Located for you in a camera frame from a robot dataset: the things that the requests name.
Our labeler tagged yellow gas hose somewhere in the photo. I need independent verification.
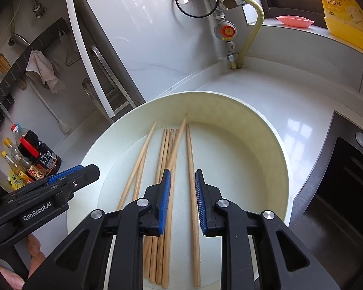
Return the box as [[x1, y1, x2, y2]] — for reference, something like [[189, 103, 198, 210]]
[[235, 0, 264, 70]]

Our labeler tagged black wall hook rail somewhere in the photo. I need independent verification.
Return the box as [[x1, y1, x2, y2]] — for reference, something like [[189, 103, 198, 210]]
[[0, 16, 72, 145]]

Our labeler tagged black gas stove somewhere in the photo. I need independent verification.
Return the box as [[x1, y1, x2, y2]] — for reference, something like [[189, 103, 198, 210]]
[[290, 113, 363, 289]]

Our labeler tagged metal rack frame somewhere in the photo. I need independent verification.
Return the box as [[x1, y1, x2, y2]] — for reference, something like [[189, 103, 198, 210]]
[[83, 44, 137, 123]]

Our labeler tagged yellow cap vinegar bottle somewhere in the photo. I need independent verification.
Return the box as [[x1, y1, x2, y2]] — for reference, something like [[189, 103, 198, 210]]
[[1, 151, 34, 184]]

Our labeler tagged white hanging brush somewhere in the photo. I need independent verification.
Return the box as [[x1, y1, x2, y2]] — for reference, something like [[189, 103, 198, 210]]
[[26, 77, 71, 134]]

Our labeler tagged wooden chopstick four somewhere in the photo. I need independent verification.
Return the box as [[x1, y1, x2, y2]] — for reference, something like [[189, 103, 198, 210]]
[[149, 129, 171, 284]]

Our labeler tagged gas valve with regulator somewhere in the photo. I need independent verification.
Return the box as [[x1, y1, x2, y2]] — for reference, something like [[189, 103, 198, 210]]
[[175, 0, 240, 63]]

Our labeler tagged yellow detergent bottle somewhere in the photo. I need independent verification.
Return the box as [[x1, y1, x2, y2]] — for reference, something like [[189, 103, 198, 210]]
[[322, 0, 363, 50]]

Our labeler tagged wooden chopstick one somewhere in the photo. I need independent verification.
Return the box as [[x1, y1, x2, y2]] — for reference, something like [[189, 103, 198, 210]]
[[117, 121, 157, 210]]

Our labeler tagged wooden chopstick six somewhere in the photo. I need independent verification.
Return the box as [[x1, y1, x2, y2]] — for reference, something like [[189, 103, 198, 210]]
[[161, 128, 180, 289]]

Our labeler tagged pink soap dish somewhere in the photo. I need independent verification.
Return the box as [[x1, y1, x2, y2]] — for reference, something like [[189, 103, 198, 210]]
[[277, 15, 315, 28]]

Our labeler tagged person's left hand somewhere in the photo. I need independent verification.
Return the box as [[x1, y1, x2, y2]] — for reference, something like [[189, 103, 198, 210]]
[[0, 234, 46, 289]]

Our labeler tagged cream oval basin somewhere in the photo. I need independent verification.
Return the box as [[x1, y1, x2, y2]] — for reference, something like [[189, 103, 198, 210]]
[[67, 92, 292, 289]]

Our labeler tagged wooden chopstick three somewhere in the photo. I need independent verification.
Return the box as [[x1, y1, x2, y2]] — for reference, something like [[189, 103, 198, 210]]
[[144, 128, 168, 283]]

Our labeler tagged yellow green seasoning pouch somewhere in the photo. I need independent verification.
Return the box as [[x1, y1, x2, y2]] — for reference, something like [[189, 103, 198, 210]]
[[8, 170, 26, 190]]

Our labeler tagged hanging dish cloth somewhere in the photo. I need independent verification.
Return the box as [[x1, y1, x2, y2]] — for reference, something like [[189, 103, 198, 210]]
[[25, 51, 66, 94]]

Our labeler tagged large red cap soy jug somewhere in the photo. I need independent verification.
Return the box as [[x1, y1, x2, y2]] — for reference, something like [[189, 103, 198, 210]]
[[11, 123, 61, 176]]

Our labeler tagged wooden chopstick seven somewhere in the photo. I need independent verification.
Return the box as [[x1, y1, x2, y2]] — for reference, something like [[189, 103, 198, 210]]
[[166, 115, 187, 170]]

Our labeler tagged wooden chopstick two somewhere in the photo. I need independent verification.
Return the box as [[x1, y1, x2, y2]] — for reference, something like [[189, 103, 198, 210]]
[[132, 150, 147, 200]]

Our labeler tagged wooden chopstick five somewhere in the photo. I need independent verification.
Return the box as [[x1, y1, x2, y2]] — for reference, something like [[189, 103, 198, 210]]
[[156, 129, 174, 285]]

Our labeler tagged wooden chopstick eight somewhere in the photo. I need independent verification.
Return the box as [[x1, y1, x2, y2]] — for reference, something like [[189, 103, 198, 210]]
[[186, 124, 201, 287]]

